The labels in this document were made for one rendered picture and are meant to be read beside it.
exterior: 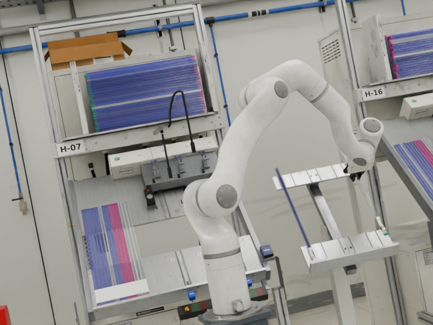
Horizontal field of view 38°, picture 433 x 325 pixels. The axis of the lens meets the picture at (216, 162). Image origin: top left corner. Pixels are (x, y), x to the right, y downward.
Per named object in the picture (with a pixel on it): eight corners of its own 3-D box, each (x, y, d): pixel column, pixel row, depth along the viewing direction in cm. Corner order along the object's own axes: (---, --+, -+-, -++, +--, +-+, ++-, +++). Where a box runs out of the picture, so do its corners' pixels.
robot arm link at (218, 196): (210, 224, 200) (234, 224, 186) (180, 205, 196) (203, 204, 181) (274, 95, 215) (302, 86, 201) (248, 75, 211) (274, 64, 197)
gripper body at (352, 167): (372, 140, 235) (366, 157, 245) (346, 145, 234) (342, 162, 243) (380, 156, 231) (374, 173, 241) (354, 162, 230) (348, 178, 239)
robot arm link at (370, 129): (372, 161, 227) (379, 142, 232) (380, 140, 217) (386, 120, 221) (350, 154, 229) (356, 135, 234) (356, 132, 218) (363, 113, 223)
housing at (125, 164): (218, 169, 294) (218, 146, 284) (113, 189, 284) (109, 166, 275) (214, 158, 300) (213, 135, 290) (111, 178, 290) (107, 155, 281)
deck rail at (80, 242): (95, 320, 233) (93, 311, 229) (90, 322, 232) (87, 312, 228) (74, 189, 283) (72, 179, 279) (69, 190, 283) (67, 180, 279)
